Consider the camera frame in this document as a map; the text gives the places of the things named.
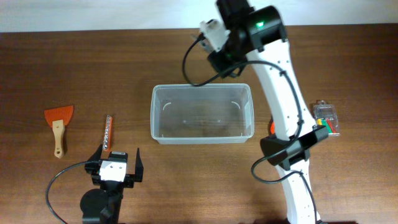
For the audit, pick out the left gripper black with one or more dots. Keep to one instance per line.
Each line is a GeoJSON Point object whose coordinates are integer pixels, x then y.
{"type": "Point", "coordinates": [92, 167]}

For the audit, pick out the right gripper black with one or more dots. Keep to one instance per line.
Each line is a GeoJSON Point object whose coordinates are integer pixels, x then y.
{"type": "Point", "coordinates": [213, 58]}

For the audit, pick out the small red-handled pliers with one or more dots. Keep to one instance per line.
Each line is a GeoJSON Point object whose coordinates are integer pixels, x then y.
{"type": "Point", "coordinates": [272, 127]}

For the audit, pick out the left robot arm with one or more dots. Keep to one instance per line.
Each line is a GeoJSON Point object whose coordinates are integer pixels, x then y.
{"type": "Point", "coordinates": [102, 205]}

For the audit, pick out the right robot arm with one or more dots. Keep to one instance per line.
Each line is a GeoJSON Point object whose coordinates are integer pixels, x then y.
{"type": "Point", "coordinates": [257, 37]}

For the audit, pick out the clear plastic container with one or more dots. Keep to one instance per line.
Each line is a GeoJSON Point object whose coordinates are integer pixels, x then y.
{"type": "Point", "coordinates": [220, 113]}

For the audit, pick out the clear case coloured tubes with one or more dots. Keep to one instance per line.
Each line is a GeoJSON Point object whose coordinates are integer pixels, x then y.
{"type": "Point", "coordinates": [325, 114]}

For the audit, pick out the orange socket bit rail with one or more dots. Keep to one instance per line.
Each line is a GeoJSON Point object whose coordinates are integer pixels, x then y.
{"type": "Point", "coordinates": [107, 133]}

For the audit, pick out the orange scraper wooden handle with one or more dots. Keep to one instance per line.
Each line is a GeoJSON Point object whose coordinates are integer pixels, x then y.
{"type": "Point", "coordinates": [57, 119]}

